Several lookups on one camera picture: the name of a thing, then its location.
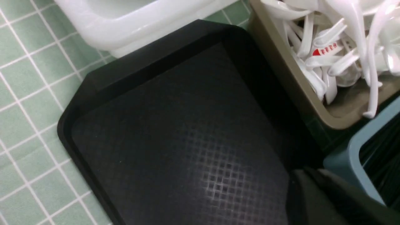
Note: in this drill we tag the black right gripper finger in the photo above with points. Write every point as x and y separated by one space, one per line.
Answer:
319 197

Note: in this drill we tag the blue plastic chopstick bin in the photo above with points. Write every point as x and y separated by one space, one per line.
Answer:
345 161

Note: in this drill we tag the black chopsticks bundle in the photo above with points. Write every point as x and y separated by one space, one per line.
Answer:
379 158

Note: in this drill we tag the tan plastic spoon bin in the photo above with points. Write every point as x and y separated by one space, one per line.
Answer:
347 108

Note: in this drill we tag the black serving tray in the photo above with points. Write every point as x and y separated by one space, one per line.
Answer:
192 129

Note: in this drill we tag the white spoon red label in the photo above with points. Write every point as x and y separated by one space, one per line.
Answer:
325 56

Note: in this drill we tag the large white plastic tub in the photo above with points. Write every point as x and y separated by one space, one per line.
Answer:
123 26

